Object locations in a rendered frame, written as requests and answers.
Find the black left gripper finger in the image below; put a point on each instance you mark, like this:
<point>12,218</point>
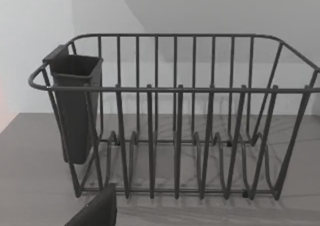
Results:
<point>100,208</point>

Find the dark grey utensil holder cup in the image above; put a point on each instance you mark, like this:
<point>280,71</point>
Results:
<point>75,110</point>

